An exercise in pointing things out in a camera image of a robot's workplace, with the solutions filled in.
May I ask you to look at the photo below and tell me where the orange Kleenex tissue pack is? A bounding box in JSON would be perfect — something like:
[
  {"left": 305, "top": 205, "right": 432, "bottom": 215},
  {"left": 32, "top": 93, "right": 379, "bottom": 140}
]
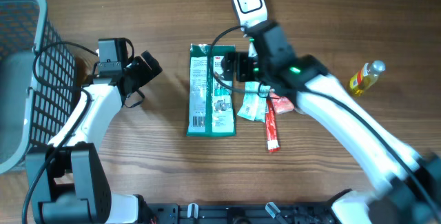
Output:
[{"left": 269, "top": 92, "right": 295, "bottom": 114}]

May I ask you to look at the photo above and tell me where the mint green wipes packet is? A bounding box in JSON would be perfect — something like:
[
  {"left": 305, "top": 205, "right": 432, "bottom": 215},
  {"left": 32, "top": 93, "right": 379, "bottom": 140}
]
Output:
[{"left": 238, "top": 82, "right": 270, "bottom": 123}]

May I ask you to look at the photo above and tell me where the green 3M gloves package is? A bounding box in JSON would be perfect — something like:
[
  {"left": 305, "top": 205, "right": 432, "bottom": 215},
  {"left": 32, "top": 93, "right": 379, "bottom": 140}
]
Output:
[{"left": 187, "top": 44, "right": 236, "bottom": 137}]

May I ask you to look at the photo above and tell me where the red snack stick packet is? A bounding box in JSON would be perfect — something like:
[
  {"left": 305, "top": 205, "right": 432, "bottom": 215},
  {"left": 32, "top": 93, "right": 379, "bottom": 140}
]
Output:
[{"left": 265, "top": 99, "right": 280, "bottom": 153}]

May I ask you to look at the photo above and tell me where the yellow Vim bottle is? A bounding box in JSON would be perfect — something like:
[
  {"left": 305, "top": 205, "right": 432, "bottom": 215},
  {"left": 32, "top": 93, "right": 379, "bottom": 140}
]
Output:
[{"left": 347, "top": 60, "right": 386, "bottom": 96}]

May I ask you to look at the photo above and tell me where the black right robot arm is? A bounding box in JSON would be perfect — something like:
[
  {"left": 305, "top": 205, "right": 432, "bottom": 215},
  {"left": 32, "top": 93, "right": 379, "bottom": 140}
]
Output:
[{"left": 240, "top": 20, "right": 440, "bottom": 223}]

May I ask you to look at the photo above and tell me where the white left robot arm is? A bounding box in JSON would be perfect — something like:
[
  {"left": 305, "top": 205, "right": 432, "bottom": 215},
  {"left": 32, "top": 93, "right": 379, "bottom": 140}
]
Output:
[{"left": 21, "top": 38, "right": 162, "bottom": 223}]

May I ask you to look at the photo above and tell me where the white barcode scanner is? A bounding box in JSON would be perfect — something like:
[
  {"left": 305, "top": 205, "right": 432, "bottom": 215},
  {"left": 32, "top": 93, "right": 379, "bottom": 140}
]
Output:
[{"left": 232, "top": 0, "right": 268, "bottom": 28}]

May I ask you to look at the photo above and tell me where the grey plastic basket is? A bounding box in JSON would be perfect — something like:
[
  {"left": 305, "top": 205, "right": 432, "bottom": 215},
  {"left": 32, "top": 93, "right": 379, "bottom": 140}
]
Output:
[{"left": 1, "top": 0, "right": 76, "bottom": 173}]

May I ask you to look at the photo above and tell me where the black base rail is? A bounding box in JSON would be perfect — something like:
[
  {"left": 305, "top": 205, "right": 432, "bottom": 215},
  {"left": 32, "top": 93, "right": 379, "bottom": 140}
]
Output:
[{"left": 137, "top": 202, "right": 339, "bottom": 224}]

